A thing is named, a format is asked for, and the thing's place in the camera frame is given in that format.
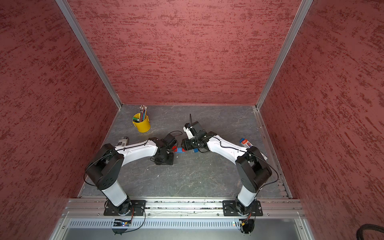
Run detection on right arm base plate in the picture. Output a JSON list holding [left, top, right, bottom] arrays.
[[222, 200, 263, 217]]

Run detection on coloured pencils in cup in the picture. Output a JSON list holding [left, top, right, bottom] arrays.
[[140, 105, 147, 122]]

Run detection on aluminium front rail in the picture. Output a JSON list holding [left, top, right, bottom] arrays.
[[61, 197, 307, 219]]

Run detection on perforated cable duct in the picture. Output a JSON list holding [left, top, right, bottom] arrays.
[[68, 219, 240, 230]]

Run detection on light blue long lego brick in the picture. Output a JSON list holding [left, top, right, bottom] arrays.
[[175, 148, 185, 153]]

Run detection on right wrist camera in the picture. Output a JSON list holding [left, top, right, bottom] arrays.
[[183, 122, 207, 140]]

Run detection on yellow pencil cup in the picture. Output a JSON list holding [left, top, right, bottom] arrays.
[[133, 116, 151, 133]]

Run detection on black cable bottom right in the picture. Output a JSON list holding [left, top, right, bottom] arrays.
[[356, 223, 384, 240]]

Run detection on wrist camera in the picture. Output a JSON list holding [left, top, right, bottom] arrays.
[[162, 134, 178, 150], [183, 122, 207, 140]]

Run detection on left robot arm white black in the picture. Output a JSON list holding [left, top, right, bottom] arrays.
[[85, 136, 178, 216]]

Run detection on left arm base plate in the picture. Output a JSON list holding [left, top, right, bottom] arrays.
[[104, 199, 147, 217]]

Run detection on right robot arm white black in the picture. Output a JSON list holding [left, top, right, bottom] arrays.
[[182, 135, 273, 216]]

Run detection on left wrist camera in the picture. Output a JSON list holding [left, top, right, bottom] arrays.
[[162, 134, 178, 150]]

